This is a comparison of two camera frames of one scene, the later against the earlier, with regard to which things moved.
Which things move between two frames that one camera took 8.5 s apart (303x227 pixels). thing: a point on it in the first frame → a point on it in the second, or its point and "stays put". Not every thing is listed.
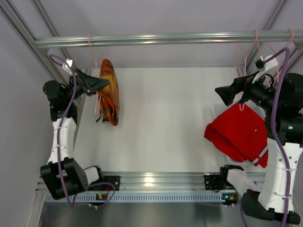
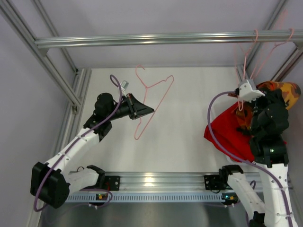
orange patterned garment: x=109 y=97 → x=289 y=91
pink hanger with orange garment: x=96 y=61 → x=145 y=98
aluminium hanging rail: x=236 y=38 stays put
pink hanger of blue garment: x=278 y=62 → x=263 y=61
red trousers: x=242 y=132 stays put
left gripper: x=84 y=83 → x=131 y=107
